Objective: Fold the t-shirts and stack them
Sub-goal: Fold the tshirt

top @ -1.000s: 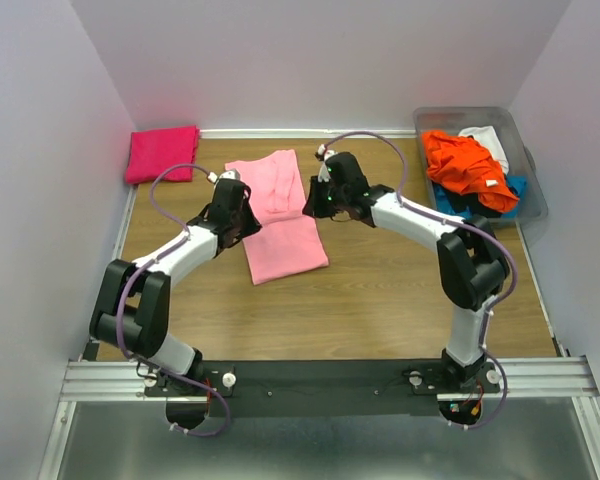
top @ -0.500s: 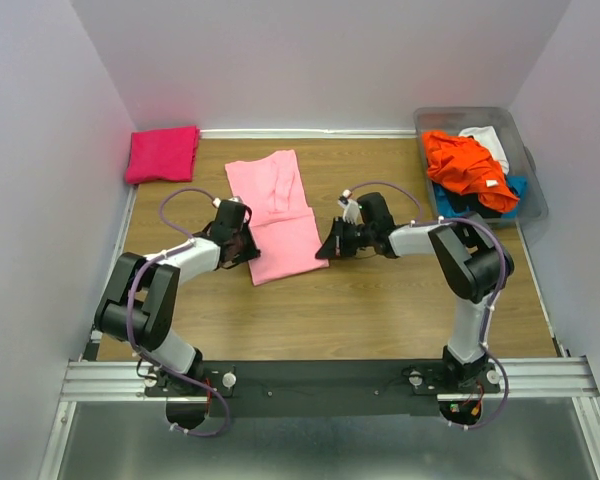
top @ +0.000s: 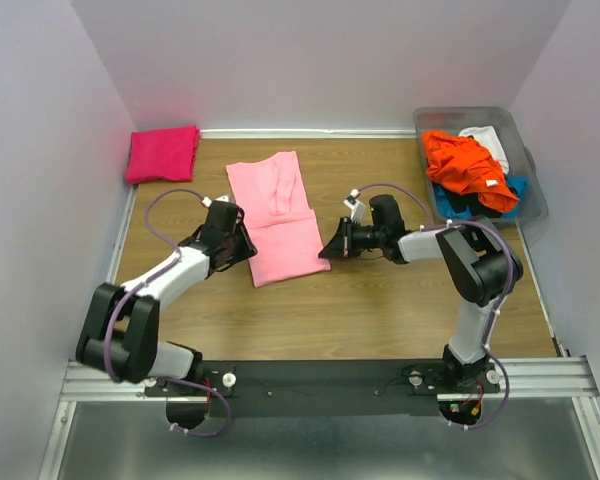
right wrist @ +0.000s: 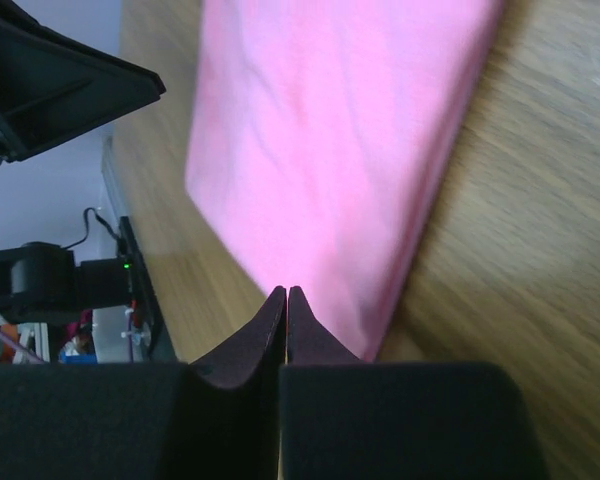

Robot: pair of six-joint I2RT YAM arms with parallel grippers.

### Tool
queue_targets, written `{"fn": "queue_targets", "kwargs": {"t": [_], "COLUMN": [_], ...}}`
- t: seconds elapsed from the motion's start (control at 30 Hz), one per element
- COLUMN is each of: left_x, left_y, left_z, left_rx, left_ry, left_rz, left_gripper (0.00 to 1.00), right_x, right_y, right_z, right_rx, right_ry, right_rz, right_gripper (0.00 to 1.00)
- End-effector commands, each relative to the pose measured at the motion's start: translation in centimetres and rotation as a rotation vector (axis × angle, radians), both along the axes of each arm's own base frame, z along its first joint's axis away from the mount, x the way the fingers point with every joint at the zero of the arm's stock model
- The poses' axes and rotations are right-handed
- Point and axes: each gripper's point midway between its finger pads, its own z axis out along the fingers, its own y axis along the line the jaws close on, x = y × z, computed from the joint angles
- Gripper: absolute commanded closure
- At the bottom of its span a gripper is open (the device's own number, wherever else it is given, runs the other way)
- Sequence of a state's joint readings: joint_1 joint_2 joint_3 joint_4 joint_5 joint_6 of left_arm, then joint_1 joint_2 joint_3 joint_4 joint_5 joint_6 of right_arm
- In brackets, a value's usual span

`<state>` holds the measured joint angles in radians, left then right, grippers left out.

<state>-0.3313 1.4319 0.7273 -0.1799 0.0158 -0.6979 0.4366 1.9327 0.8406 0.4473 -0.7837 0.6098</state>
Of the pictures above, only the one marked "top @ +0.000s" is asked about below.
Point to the blue t-shirt in bin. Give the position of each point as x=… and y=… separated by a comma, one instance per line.
x=456, y=206

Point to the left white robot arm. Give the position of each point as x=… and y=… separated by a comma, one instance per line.
x=120, y=333

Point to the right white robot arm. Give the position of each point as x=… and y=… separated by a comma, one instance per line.
x=480, y=263

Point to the folded magenta t-shirt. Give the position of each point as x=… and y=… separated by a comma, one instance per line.
x=162, y=155

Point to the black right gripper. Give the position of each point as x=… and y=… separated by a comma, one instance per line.
x=348, y=239

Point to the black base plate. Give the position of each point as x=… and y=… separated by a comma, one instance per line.
x=280, y=389

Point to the light pink t-shirt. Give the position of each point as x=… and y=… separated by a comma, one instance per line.
x=280, y=222

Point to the aluminium rail frame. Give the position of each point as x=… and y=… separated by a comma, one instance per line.
x=558, y=377

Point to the orange t-shirt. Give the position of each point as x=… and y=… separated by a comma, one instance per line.
x=461, y=165

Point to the white t-shirt in bin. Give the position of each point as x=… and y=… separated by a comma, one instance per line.
x=487, y=137

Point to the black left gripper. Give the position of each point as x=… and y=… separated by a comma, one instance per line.
x=238, y=240

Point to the clear plastic bin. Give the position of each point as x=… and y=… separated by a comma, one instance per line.
x=452, y=120

